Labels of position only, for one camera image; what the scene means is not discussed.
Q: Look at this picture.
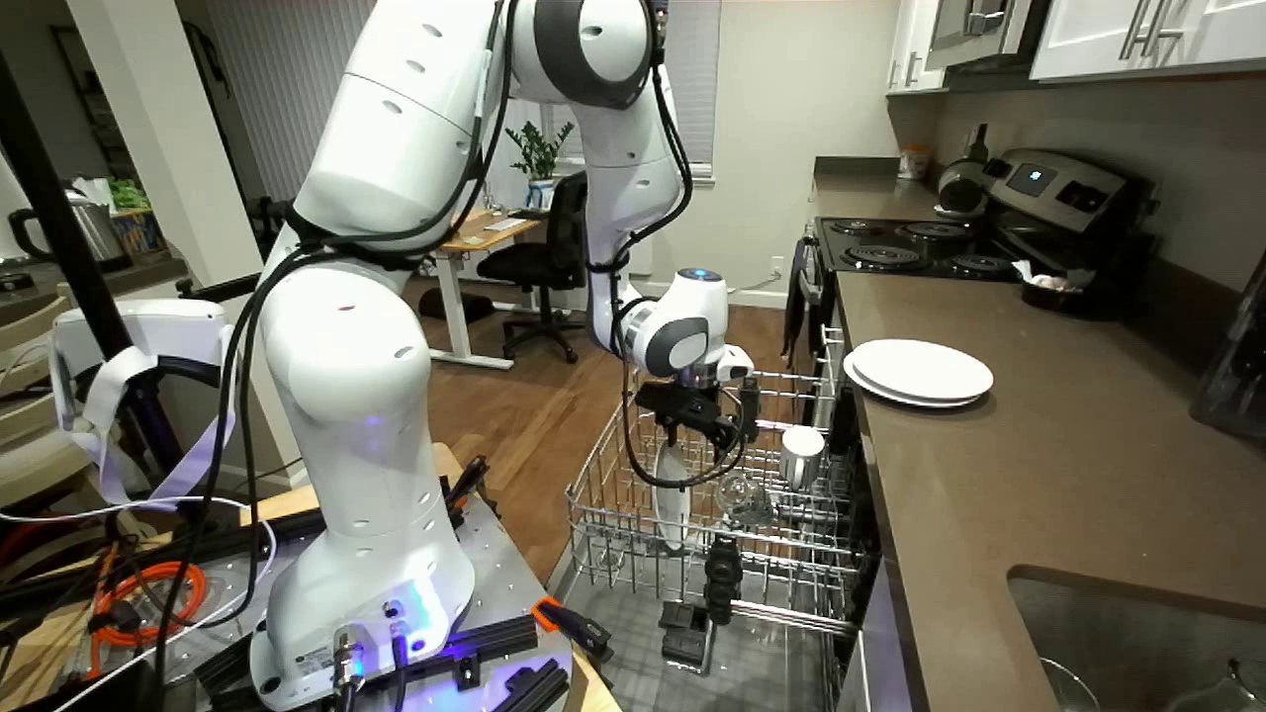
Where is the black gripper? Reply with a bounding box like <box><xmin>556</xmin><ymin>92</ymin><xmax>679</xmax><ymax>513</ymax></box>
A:
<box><xmin>654</xmin><ymin>370</ymin><xmax>728</xmax><ymax>464</ymax></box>

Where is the white dinner plate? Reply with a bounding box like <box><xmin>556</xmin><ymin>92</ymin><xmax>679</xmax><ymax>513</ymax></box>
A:
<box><xmin>654</xmin><ymin>440</ymin><xmax>701</xmax><ymax>552</ymax></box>

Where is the white ceramic plate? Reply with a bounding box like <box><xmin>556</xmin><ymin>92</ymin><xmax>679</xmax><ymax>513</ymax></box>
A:
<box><xmin>842</xmin><ymin>337</ymin><xmax>998</xmax><ymax>404</ymax></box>
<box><xmin>842</xmin><ymin>358</ymin><xmax>991</xmax><ymax>416</ymax></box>

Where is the white mug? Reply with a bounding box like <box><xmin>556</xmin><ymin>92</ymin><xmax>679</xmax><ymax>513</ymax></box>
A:
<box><xmin>779</xmin><ymin>422</ymin><xmax>832</xmax><ymax>491</ymax></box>

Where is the black cutlery basket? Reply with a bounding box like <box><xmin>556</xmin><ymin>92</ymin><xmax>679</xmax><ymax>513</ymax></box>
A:
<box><xmin>658</xmin><ymin>528</ymin><xmax>749</xmax><ymax>667</ymax></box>

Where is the black office chair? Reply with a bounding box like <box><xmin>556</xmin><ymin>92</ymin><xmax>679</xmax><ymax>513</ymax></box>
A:
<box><xmin>474</xmin><ymin>171</ymin><xmax>592</xmax><ymax>366</ymax></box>

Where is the steel dishwasher door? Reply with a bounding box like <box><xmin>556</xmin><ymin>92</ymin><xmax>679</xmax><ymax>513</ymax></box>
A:
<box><xmin>576</xmin><ymin>576</ymin><xmax>862</xmax><ymax>712</ymax></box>

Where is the wooden desk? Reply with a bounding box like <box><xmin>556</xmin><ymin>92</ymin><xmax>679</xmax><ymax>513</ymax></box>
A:
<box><xmin>420</xmin><ymin>200</ymin><xmax>550</xmax><ymax>375</ymax></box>

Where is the green potted plant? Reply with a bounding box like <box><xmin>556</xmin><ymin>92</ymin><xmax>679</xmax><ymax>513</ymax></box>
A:
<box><xmin>506</xmin><ymin>113</ymin><xmax>580</xmax><ymax>215</ymax></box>

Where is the black steel stove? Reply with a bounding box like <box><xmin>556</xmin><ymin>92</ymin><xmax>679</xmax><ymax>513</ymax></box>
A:
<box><xmin>783</xmin><ymin>145</ymin><xmax>1157</xmax><ymax>358</ymax></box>

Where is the dark shallow pan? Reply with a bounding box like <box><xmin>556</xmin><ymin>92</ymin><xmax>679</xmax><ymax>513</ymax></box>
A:
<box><xmin>1010</xmin><ymin>253</ymin><xmax>1125</xmax><ymax>319</ymax></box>

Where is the steel kitchen sink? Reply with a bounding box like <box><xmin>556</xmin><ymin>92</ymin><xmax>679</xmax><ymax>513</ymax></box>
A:
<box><xmin>1003</xmin><ymin>564</ymin><xmax>1266</xmax><ymax>712</ymax></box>

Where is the white upper cabinet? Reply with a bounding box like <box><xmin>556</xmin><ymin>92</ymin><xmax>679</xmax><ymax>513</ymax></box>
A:
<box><xmin>1023</xmin><ymin>0</ymin><xmax>1266</xmax><ymax>83</ymax></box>

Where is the black metal pole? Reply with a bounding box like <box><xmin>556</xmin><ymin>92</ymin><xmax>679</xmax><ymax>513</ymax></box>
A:
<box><xmin>0</xmin><ymin>52</ymin><xmax>135</xmax><ymax>358</ymax></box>

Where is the grey wire dishwasher rack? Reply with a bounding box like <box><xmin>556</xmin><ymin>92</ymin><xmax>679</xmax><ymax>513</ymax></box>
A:
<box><xmin>563</xmin><ymin>358</ymin><xmax>882</xmax><ymax>644</ymax></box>

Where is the orange handled tool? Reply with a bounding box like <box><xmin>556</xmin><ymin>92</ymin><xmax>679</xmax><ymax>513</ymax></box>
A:
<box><xmin>531</xmin><ymin>593</ymin><xmax>617</xmax><ymax>667</ymax></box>

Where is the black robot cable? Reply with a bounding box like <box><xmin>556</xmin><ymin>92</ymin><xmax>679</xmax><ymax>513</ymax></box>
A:
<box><xmin>576</xmin><ymin>0</ymin><xmax>762</xmax><ymax>491</ymax></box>

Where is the orange cable coil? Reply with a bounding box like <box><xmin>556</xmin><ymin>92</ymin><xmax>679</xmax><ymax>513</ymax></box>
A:
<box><xmin>83</xmin><ymin>556</ymin><xmax>213</xmax><ymax>647</ymax></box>

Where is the white strap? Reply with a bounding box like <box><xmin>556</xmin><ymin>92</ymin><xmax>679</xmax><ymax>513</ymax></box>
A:
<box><xmin>44</xmin><ymin>342</ymin><xmax>248</xmax><ymax>518</ymax></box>

